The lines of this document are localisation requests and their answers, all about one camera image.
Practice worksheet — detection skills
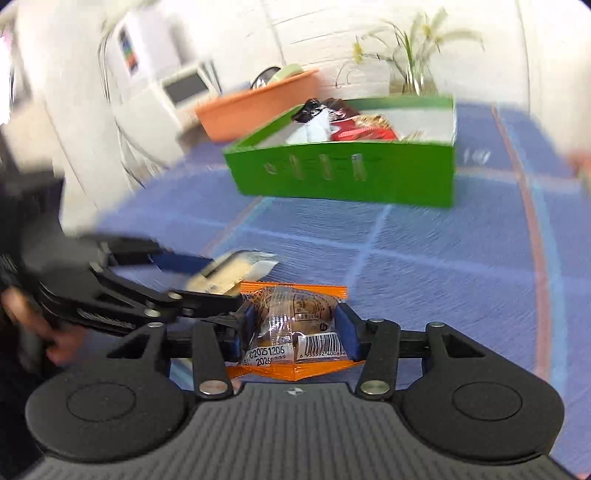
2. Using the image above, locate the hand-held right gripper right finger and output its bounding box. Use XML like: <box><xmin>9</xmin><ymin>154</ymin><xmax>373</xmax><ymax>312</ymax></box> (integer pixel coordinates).
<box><xmin>335</xmin><ymin>301</ymin><xmax>485</xmax><ymax>401</ymax></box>

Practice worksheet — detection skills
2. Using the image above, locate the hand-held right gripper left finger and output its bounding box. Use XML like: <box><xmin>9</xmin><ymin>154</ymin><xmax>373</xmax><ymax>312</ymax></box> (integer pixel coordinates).
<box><xmin>106</xmin><ymin>303</ymin><xmax>257</xmax><ymax>400</ymax></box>

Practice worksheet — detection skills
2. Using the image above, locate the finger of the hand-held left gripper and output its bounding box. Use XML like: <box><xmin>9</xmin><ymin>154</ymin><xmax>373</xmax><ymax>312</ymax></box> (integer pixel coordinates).
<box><xmin>92</xmin><ymin>267</ymin><xmax>244</xmax><ymax>325</ymax></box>
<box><xmin>99</xmin><ymin>238</ymin><xmax>214</xmax><ymax>276</ymax></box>

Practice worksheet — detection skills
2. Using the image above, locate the clear orange-edged snack packet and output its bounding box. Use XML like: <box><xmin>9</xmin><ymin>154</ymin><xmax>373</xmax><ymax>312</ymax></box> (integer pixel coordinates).
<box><xmin>226</xmin><ymin>281</ymin><xmax>365</xmax><ymax>382</ymax></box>

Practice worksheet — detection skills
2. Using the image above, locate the beige snack packet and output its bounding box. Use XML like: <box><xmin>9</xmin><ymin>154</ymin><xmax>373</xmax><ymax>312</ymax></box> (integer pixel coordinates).
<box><xmin>187</xmin><ymin>249</ymin><xmax>279</xmax><ymax>296</ymax></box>

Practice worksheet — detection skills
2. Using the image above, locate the green cardboard box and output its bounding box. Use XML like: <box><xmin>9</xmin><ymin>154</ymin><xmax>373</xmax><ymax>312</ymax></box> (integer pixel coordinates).
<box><xmin>223</xmin><ymin>95</ymin><xmax>458</xmax><ymax>208</ymax></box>

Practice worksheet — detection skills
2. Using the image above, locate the dark red snack bag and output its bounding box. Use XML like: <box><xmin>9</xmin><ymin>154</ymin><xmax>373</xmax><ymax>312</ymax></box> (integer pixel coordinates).
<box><xmin>293</xmin><ymin>98</ymin><xmax>352</xmax><ymax>124</ymax></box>

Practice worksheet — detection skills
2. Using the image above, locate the person's left hand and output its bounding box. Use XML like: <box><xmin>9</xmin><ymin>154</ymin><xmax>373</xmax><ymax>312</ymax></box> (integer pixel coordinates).
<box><xmin>1</xmin><ymin>287</ymin><xmax>89</xmax><ymax>366</ymax></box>

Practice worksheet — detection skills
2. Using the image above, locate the orange plastic basin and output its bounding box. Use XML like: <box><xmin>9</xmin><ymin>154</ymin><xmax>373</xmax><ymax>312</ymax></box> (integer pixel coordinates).
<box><xmin>195</xmin><ymin>68</ymin><xmax>321</xmax><ymax>144</ymax></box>

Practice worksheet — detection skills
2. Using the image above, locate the white appliance with screen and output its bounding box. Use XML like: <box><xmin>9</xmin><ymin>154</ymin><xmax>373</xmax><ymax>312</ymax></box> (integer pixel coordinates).
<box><xmin>111</xmin><ymin>60</ymin><xmax>222</xmax><ymax>185</ymax></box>

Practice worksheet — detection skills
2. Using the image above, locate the white snack packet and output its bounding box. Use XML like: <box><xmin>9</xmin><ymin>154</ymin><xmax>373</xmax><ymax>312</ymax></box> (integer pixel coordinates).
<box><xmin>285</xmin><ymin>113</ymin><xmax>334</xmax><ymax>145</ymax></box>

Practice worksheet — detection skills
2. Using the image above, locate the metal bowl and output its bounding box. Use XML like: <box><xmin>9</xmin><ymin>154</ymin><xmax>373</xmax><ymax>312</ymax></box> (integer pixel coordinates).
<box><xmin>249</xmin><ymin>66</ymin><xmax>282</xmax><ymax>91</ymax></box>

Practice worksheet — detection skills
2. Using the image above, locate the white water purifier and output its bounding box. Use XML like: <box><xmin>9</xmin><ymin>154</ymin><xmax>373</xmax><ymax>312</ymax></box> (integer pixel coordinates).
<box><xmin>99</xmin><ymin>9</ymin><xmax>185</xmax><ymax>88</ymax></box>

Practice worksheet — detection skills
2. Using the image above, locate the pale green dish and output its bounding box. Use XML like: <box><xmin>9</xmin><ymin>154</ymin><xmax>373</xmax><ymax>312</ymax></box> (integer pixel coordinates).
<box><xmin>270</xmin><ymin>64</ymin><xmax>304</xmax><ymax>84</ymax></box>

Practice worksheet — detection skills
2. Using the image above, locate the glass vase with yellow-flowered plant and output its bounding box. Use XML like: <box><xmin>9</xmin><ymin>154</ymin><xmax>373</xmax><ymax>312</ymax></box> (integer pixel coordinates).
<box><xmin>335</xmin><ymin>7</ymin><xmax>485</xmax><ymax>97</ymax></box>

